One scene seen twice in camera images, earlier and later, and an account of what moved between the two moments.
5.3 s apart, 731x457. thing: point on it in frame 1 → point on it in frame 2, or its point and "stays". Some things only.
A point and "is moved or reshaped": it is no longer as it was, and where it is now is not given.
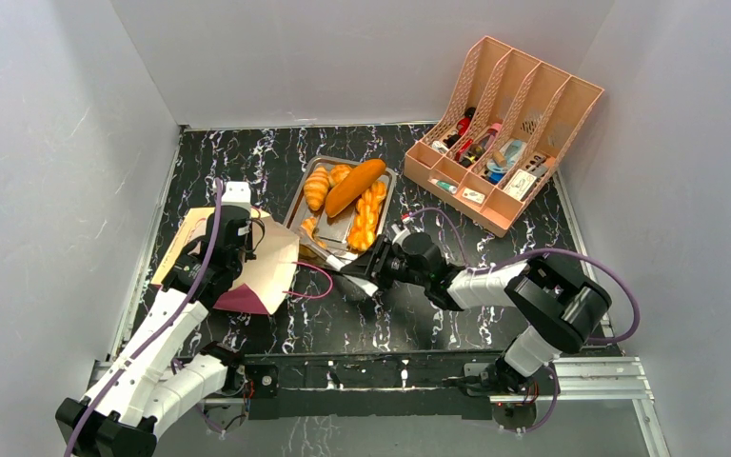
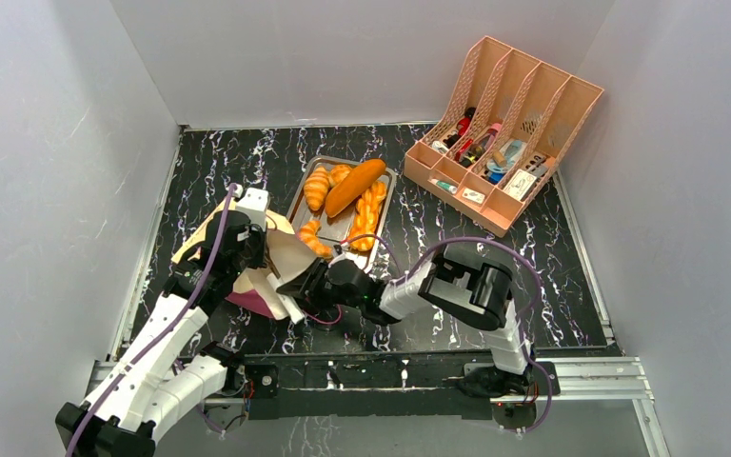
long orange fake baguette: (349, 188) stays
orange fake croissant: (316, 188) stays
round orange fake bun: (338, 173) stays
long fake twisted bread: (363, 227) stays
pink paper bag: (260, 280) is moved or reshaped
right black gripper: (377, 262) → (308, 285)
